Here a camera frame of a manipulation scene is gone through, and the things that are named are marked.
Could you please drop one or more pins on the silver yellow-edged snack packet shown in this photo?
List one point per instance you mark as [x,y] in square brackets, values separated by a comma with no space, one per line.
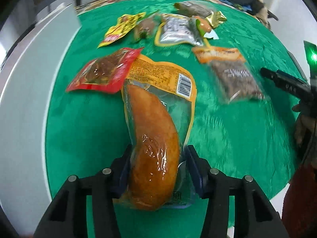
[176,29]

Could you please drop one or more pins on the person's right hand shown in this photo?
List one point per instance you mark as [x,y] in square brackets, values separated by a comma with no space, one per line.
[304,124]

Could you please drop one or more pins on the yellow red small snack packet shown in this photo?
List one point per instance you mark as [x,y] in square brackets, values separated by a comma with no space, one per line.
[124,24]

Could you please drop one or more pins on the colourful floral bed sheet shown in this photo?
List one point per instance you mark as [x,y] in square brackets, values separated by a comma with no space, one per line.
[99,3]

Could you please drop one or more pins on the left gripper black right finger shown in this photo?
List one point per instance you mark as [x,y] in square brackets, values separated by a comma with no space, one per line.
[255,215]

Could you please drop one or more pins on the orange chicken leg packet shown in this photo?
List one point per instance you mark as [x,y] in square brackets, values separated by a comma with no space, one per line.
[159,104]

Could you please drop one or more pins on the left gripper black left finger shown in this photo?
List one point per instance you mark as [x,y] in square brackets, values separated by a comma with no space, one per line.
[66,215]

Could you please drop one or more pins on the gold brown snack bag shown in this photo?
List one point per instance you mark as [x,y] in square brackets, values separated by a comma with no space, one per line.
[202,9]

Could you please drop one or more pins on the black bag with clothes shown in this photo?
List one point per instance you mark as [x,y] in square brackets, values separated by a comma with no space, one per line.
[258,9]

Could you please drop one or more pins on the red dried meat packet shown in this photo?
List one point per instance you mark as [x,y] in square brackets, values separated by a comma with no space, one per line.
[105,74]

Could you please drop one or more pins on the brown snack green packet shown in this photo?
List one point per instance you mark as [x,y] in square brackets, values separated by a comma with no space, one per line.
[147,27]

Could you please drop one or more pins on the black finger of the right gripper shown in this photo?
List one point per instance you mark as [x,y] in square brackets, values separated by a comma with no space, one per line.
[289,83]

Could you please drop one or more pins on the white cardboard box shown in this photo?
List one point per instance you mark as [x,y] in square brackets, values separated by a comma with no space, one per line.
[27,82]

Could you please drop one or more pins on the green floral bedspread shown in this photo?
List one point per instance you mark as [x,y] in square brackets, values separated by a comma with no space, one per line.
[86,130]

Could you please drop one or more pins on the braised egg packet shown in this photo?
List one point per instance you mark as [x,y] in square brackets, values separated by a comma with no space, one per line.
[205,29]

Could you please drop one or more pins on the brown nuts clear bag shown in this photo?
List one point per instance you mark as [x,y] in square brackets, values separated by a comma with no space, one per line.
[229,67]

